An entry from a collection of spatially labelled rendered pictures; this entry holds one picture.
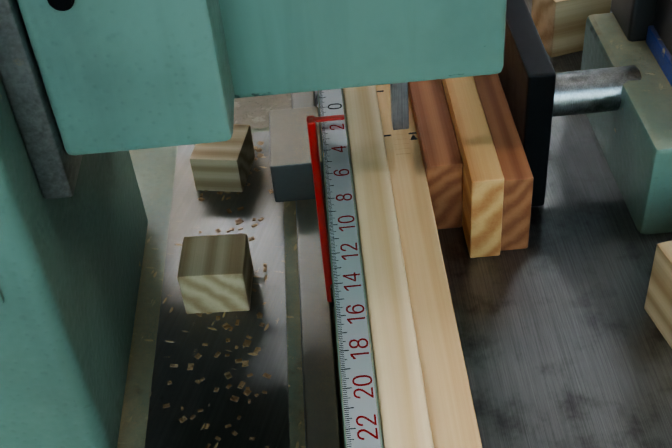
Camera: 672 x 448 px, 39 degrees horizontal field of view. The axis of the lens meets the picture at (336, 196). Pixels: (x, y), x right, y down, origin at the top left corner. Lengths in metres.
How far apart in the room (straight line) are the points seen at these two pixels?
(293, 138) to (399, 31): 0.25
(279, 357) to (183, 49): 0.26
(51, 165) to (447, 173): 0.20
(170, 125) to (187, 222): 0.28
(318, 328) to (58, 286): 0.19
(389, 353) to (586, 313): 0.13
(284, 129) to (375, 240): 0.26
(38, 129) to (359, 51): 0.15
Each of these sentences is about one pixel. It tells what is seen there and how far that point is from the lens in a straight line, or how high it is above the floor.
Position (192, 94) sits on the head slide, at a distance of 0.44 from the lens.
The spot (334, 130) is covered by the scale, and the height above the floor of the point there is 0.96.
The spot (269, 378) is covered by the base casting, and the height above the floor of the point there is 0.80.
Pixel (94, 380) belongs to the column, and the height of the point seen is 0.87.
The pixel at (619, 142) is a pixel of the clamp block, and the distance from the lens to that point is 0.57.
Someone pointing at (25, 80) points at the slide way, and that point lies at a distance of 0.44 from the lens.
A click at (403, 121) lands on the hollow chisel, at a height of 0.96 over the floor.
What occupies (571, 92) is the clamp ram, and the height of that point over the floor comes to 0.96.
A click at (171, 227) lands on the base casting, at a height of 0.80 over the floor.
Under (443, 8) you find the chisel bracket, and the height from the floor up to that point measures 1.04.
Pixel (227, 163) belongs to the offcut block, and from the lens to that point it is 0.72.
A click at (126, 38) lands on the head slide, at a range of 0.42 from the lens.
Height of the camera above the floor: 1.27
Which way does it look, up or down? 40 degrees down
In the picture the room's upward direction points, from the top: 5 degrees counter-clockwise
